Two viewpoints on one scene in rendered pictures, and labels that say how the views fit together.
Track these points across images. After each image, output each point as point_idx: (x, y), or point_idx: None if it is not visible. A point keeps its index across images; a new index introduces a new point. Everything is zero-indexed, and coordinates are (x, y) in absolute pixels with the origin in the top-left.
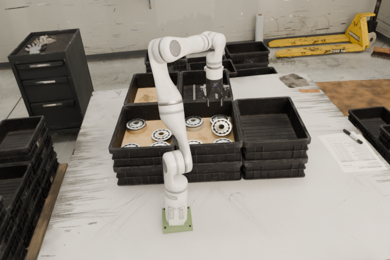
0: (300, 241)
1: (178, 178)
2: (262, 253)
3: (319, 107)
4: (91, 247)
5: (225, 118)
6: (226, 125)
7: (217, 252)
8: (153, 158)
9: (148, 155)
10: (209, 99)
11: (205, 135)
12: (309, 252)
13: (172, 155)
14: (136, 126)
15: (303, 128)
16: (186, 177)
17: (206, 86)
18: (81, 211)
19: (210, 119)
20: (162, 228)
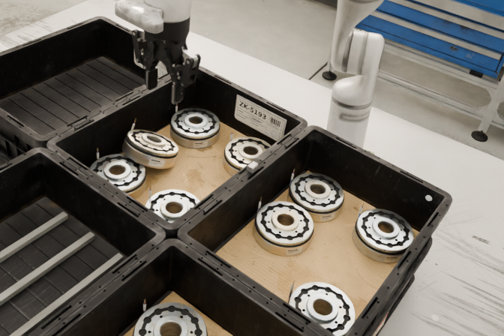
0: (220, 67)
1: (351, 80)
2: (272, 82)
3: None
4: (485, 205)
5: (100, 166)
6: (141, 136)
7: (319, 109)
8: (347, 177)
9: (358, 175)
10: (91, 182)
11: (184, 181)
12: (226, 58)
13: (370, 33)
14: (329, 294)
15: (74, 27)
16: (334, 85)
17: (187, 46)
18: (500, 274)
19: (136, 184)
20: (373, 153)
